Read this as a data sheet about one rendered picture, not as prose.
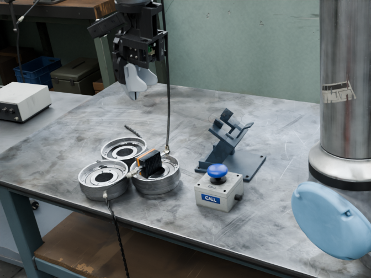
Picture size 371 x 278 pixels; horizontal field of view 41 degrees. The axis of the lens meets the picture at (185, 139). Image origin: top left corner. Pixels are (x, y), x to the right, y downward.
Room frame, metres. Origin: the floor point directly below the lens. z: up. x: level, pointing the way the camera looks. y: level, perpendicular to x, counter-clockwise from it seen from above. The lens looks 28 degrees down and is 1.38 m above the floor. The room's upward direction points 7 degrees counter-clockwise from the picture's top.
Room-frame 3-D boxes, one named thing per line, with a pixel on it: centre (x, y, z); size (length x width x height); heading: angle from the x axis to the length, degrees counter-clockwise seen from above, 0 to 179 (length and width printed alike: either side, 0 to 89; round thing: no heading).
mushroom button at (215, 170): (0.81, -0.05, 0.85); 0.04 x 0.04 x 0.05
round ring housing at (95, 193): (0.90, 0.18, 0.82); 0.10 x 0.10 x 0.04
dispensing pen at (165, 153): (0.88, 0.10, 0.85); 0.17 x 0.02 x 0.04; 133
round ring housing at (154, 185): (0.90, 0.07, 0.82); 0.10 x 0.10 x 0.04
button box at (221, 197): (0.80, -0.06, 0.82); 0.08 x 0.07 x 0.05; 55
